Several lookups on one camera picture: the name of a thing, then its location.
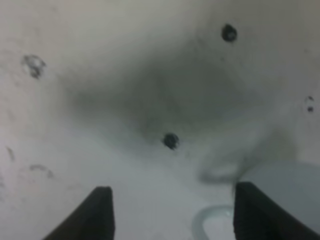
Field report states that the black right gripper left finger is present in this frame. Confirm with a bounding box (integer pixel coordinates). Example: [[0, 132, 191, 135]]
[[45, 186, 116, 240]]

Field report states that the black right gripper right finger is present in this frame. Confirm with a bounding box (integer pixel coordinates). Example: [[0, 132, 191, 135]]
[[233, 182, 320, 240]]

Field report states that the light blue porcelain teapot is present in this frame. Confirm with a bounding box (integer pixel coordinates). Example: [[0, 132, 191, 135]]
[[191, 162, 320, 240]]

